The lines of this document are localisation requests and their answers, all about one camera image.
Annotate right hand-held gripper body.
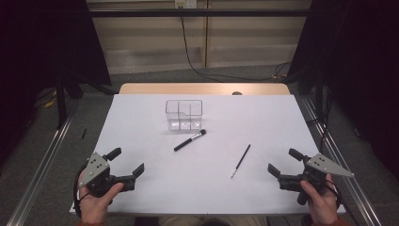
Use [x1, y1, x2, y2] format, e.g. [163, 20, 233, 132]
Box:
[278, 153, 356, 206]

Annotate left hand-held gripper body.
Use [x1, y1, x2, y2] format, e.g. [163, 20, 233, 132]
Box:
[78, 152, 137, 199]

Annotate thin black liner brush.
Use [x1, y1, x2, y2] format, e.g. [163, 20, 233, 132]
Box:
[230, 143, 251, 180]

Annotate person's right hand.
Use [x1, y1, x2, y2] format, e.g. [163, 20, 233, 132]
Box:
[298, 173, 342, 226]

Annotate person's left hand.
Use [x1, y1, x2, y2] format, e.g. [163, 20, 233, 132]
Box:
[77, 170, 124, 225]

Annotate thick black makeup brush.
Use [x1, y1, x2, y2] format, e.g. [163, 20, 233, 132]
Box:
[173, 128, 207, 153]

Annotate clear acrylic organizer box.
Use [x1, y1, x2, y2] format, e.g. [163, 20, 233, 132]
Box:
[165, 99, 203, 132]

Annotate person's legs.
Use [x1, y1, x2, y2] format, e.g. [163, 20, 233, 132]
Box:
[157, 215, 268, 226]

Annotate black metal stand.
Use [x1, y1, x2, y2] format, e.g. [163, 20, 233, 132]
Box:
[55, 74, 69, 130]

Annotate small yellow floor object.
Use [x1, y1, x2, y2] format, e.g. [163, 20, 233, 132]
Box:
[42, 89, 59, 109]

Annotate dark curtain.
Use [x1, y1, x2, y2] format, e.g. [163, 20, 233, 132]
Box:
[287, 0, 399, 180]
[0, 0, 112, 164]

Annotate black horizontal bar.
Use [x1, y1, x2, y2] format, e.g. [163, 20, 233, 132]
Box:
[88, 8, 312, 19]

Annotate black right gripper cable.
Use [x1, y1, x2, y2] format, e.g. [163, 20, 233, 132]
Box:
[325, 179, 343, 209]

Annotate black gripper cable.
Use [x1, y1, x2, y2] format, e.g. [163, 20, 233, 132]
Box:
[325, 179, 343, 209]
[72, 160, 91, 218]

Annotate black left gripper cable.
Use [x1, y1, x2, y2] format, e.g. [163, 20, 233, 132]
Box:
[72, 160, 91, 218]

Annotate metal floor rail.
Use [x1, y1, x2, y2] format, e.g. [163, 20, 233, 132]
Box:
[6, 99, 80, 226]
[300, 94, 383, 226]

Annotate black floor cables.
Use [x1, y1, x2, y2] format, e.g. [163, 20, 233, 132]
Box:
[308, 89, 334, 153]

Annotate black wall cable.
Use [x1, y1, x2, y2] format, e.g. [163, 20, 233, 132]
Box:
[179, 6, 293, 84]

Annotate white wall outlet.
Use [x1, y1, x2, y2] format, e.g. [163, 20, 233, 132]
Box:
[174, 0, 199, 9]

